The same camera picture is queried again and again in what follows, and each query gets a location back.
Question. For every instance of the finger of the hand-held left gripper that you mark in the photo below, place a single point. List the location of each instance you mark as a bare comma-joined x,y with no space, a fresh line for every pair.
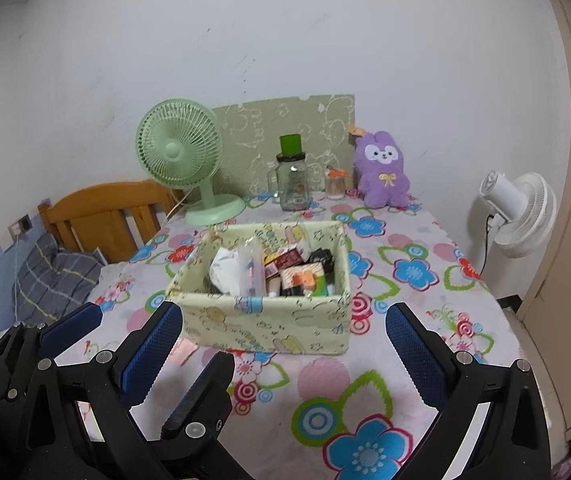
200,395
72,327

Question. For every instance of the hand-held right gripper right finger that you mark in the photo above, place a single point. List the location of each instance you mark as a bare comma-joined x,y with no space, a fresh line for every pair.
415,355

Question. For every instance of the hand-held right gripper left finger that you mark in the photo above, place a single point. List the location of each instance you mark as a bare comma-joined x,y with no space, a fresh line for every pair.
153,355

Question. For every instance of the printed fabric storage box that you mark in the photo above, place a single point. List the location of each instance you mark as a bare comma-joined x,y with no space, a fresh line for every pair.
265,325

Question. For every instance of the white plastic bag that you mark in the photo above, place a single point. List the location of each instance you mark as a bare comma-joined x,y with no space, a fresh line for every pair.
225,270

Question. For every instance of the clear plastic packet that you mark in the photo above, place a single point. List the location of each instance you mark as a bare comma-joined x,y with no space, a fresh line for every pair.
251,270

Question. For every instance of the black plastic bag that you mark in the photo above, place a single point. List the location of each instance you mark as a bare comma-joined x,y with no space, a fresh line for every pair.
323,256

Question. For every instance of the dark red packet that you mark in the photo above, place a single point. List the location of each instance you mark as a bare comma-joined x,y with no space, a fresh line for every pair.
285,259

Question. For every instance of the small pink packet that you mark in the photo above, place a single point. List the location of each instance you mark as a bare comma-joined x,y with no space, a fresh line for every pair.
184,352

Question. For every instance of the grey plaid pillow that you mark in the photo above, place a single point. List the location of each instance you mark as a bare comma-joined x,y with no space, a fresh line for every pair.
50,275

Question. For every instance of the floral tablecloth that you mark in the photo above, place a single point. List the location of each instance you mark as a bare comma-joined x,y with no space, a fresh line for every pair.
415,240

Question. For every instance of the wooden bed headboard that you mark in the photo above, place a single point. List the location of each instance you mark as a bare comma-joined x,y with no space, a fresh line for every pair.
100,215

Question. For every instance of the purple plush bunny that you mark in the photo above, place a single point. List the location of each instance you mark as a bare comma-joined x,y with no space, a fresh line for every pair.
383,180

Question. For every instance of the white standing fan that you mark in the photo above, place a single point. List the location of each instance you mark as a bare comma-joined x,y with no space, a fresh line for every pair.
525,215

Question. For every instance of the small glass toothpick jar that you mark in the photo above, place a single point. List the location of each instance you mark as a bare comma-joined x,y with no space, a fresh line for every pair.
335,187

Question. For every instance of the green desk fan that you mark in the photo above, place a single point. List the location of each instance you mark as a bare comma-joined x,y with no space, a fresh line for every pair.
173,150

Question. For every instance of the glass jar mug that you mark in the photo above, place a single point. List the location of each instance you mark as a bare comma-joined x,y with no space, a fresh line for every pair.
293,185

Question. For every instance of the green plastic cup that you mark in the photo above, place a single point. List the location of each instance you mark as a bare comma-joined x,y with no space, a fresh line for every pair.
290,145

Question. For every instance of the green cartoon printed foam board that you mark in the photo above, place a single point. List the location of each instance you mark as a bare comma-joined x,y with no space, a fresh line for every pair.
265,120

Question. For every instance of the wall socket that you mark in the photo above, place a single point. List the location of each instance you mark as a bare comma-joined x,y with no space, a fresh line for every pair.
21,225

